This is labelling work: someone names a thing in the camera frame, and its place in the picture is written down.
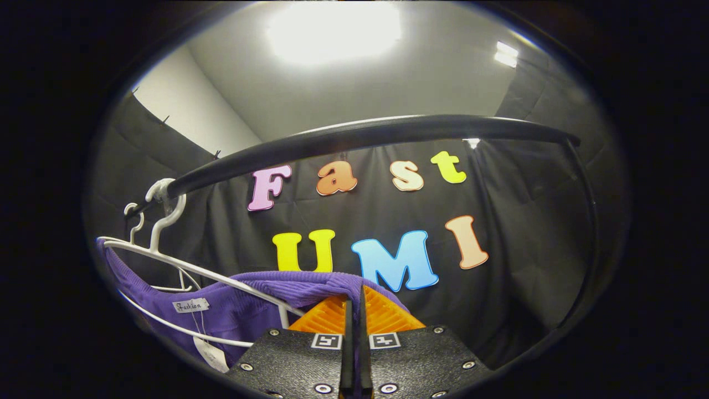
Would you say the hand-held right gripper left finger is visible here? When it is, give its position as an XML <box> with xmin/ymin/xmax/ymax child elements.
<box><xmin>224</xmin><ymin>285</ymin><xmax>355</xmax><ymax>399</ymax></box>

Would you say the white plastic clothes hanger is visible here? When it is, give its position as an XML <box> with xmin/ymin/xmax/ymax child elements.
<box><xmin>102</xmin><ymin>177</ymin><xmax>305</xmax><ymax>349</ymax></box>
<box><xmin>123</xmin><ymin>202</ymin><xmax>203</xmax><ymax>293</ymax></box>

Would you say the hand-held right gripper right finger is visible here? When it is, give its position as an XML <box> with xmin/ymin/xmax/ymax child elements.
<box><xmin>359</xmin><ymin>284</ymin><xmax>495</xmax><ymax>399</ymax></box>

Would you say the black backdrop cloth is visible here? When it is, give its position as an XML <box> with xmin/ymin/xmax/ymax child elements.
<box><xmin>89</xmin><ymin>91</ymin><xmax>629</xmax><ymax>369</ymax></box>

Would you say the large ceiling light panel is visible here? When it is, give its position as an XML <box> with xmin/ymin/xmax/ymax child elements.
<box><xmin>268</xmin><ymin>2</ymin><xmax>403</xmax><ymax>66</ymax></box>

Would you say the black metal clothes rack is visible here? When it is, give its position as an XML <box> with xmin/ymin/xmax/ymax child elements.
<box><xmin>125</xmin><ymin>115</ymin><xmax>604</xmax><ymax>339</ymax></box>

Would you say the purple ribbed knit garment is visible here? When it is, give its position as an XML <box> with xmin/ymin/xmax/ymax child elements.
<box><xmin>97</xmin><ymin>238</ymin><xmax>410</xmax><ymax>399</ymax></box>

